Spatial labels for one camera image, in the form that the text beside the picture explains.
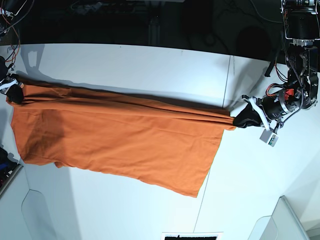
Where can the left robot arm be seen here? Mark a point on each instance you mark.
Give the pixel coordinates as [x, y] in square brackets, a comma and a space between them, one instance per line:
[299, 90]

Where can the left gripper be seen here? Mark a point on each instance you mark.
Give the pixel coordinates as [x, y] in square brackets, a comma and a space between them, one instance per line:
[267, 112]

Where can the black white marker sheet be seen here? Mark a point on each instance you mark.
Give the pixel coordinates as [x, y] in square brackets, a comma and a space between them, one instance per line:
[191, 235]

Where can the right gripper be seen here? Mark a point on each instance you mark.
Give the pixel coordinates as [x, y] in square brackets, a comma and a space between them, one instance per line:
[9, 84]

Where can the dark clutter with blue item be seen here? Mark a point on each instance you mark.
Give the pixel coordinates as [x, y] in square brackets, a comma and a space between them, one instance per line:
[7, 167]

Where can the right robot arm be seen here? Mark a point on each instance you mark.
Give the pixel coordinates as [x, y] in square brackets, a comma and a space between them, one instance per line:
[12, 12]

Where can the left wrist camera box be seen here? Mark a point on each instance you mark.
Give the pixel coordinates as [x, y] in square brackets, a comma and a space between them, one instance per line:
[269, 137]

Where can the grey left side panel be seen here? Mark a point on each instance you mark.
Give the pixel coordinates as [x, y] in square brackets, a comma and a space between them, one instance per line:
[39, 205]

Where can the grey panel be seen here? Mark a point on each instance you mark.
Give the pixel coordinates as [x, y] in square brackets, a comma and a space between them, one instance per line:
[39, 205]
[283, 224]

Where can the grey right side panel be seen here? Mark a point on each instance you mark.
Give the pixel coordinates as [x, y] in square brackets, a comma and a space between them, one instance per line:
[283, 224]

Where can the orange t-shirt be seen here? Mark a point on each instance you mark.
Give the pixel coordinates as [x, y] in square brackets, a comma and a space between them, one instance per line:
[155, 142]

